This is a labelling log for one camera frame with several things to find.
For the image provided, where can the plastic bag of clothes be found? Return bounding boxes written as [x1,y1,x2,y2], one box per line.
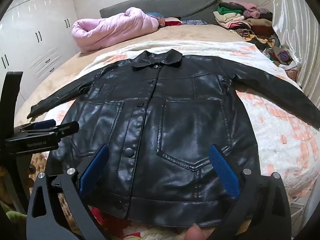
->
[262,46,298,67]

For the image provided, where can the pile of mixed clothes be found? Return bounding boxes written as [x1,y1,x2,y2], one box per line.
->
[212,1,278,55]

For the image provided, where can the blue patterned cloth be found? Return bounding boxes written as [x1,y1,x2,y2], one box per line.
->
[181,19,208,26]

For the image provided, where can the person's left forearm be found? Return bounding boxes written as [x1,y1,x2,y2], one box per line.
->
[5,208,27,222]

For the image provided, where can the pink quilt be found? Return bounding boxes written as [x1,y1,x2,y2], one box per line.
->
[72,7,160,53]

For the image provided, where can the red and yellow floral sheet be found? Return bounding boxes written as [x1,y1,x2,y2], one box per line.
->
[87,200,193,240]

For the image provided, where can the pink floral cloth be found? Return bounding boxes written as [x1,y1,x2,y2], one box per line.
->
[285,67,302,82]

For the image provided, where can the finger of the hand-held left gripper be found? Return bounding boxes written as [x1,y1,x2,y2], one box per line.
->
[37,121,80,143]
[17,119,57,133]

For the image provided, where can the black leather jacket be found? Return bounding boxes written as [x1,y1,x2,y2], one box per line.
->
[27,49,320,228]

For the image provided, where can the grey headboard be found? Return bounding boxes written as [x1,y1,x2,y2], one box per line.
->
[99,0,222,25]

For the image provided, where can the teal folded cloth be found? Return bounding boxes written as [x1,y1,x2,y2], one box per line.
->
[146,12,165,22]

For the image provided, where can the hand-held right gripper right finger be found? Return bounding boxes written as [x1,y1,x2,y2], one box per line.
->
[209,144,293,240]

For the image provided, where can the white wardrobe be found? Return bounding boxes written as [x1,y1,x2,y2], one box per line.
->
[0,0,80,120]

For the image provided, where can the red folded cloth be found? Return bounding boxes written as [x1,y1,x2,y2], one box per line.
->
[164,17,183,27]

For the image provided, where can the beige bed cover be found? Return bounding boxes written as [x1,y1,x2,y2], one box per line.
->
[15,24,255,130]

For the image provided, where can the white shiny curtain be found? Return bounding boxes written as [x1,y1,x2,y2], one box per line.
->
[271,0,320,115]

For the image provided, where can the white blanket with pink bears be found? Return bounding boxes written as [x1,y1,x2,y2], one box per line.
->
[32,41,320,198]

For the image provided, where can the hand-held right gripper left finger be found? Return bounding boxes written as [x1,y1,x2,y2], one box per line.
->
[26,144,110,240]

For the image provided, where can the person's right hand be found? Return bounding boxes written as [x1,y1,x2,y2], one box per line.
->
[184,224,208,240]

